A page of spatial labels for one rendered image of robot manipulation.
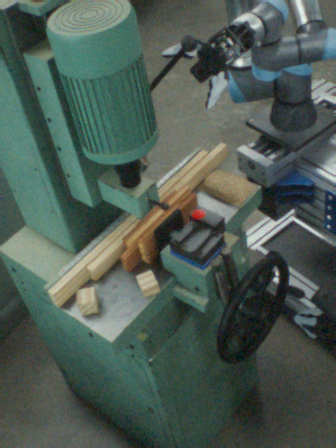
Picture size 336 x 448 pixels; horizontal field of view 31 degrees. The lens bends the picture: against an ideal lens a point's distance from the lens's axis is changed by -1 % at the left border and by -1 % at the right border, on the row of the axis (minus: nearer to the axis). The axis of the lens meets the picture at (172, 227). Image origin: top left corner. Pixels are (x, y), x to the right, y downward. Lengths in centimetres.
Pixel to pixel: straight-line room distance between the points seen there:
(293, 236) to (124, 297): 116
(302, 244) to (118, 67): 143
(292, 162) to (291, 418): 89
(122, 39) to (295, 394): 151
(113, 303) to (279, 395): 101
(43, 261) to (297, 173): 86
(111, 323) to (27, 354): 120
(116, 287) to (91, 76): 53
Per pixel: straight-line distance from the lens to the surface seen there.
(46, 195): 160
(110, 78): 122
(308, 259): 241
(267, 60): 155
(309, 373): 235
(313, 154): 204
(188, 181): 166
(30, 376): 254
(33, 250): 179
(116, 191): 149
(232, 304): 137
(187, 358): 173
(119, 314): 144
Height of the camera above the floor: 202
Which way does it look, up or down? 45 degrees down
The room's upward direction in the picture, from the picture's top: 12 degrees counter-clockwise
